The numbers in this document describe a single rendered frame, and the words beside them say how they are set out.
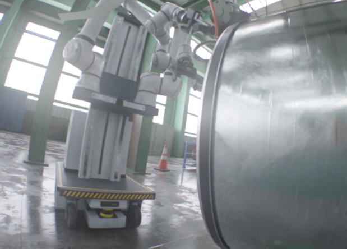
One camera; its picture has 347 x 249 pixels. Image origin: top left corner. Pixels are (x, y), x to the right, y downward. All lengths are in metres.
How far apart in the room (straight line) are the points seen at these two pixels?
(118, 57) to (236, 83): 1.31
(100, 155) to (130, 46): 0.98
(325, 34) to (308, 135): 0.25
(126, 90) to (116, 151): 0.50
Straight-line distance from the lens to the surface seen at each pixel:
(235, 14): 0.98
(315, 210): 0.43
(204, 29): 0.90
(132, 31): 1.82
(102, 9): 0.61
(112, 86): 1.48
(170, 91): 1.46
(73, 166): 1.61
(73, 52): 1.19
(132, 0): 1.48
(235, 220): 0.53
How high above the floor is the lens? 0.67
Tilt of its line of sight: 9 degrees up
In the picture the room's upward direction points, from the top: 8 degrees clockwise
